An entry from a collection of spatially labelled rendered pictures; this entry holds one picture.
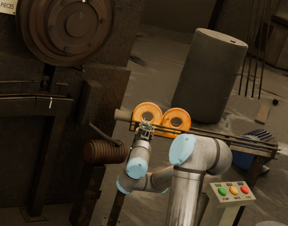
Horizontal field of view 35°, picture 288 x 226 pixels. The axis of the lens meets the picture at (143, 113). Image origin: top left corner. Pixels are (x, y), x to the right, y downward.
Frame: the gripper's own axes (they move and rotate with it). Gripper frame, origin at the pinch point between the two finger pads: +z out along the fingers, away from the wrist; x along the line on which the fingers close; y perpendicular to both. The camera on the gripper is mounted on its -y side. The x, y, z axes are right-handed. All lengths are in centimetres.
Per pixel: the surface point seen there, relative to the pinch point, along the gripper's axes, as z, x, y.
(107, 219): -6, 4, -73
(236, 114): 271, -119, -164
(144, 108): 12.2, 3.0, -0.3
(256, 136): 130, -102, -83
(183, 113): 13.3, -17.5, 3.2
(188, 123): 11.9, -22.0, -1.2
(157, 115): 11.8, -5.1, -1.6
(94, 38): 6, 36, 35
